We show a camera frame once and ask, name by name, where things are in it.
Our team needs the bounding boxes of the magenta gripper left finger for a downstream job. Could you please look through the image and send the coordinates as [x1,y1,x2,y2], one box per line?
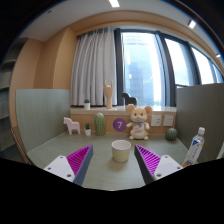
[44,145,93,186]

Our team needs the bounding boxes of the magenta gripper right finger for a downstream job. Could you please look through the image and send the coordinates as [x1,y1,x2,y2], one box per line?
[134,145,182,184]

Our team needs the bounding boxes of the clear plastic water bottle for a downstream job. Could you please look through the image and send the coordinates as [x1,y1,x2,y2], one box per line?
[182,127,205,167]

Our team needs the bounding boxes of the cream paper cup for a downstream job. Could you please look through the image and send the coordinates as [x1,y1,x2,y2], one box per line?
[112,140,131,162]

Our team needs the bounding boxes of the round green ceramic cactus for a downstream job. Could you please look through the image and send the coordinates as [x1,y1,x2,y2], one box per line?
[165,128,178,141]

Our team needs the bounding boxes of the small potted plant on table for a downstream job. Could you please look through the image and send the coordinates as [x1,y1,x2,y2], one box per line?
[84,123,91,136]

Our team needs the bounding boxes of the plush mouse toy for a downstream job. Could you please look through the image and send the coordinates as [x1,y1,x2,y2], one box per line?
[126,104,152,140]

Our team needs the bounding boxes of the pink wooden horse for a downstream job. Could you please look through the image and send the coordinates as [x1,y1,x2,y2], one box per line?
[64,117,80,134]

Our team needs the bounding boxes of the tall green ceramic cactus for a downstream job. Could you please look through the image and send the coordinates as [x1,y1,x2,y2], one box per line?
[94,112,105,136]

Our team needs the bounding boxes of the purple number seven sticker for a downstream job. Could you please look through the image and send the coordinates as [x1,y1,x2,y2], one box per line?
[113,118,127,132]

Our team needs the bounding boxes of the left grey partition panel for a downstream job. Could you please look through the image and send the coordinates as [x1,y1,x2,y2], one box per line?
[16,89,70,153]

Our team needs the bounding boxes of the grey partition panel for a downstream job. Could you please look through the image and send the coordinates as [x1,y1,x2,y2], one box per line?
[16,89,70,153]
[175,83,224,163]

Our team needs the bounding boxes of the small potted plant on sill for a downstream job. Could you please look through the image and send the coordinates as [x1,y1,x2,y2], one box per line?
[84,99,90,110]

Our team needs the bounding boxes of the black horse figurine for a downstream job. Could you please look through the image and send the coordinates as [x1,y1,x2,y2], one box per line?
[122,92,137,105]

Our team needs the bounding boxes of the right grey partition panel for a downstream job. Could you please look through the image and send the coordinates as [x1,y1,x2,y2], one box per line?
[175,83,224,163]

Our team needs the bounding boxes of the wooden hand sculpture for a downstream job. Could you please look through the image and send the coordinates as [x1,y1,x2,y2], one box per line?
[104,84,113,109]

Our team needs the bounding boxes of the grey curtain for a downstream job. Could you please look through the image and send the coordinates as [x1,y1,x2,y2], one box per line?
[70,27,116,106]

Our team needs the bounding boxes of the left white wall socket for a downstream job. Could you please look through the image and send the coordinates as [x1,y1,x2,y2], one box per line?
[151,115,162,127]

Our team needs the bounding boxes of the white wall socket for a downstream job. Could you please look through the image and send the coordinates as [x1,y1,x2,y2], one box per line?
[163,115,174,127]
[151,115,162,127]

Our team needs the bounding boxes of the right white wall socket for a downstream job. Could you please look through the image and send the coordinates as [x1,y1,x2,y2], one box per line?
[163,115,174,127]

